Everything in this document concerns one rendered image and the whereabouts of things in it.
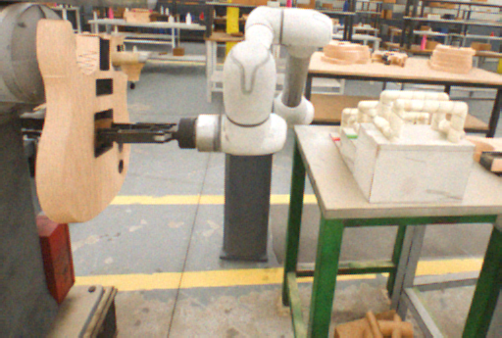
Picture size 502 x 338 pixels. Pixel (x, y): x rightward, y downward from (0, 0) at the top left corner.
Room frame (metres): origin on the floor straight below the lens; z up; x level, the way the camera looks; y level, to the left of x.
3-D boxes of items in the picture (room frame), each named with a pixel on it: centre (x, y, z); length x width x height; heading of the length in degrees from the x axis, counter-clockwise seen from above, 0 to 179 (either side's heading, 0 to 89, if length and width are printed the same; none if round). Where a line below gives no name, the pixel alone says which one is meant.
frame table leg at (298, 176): (1.24, -0.06, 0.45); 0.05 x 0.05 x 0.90; 9
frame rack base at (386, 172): (0.83, -0.35, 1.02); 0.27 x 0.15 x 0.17; 99
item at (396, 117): (0.77, -0.27, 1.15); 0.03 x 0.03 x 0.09
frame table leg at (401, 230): (1.32, -0.60, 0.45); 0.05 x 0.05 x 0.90; 9
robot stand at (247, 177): (1.62, 0.20, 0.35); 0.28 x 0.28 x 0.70; 1
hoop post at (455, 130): (0.79, -0.44, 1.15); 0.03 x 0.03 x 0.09
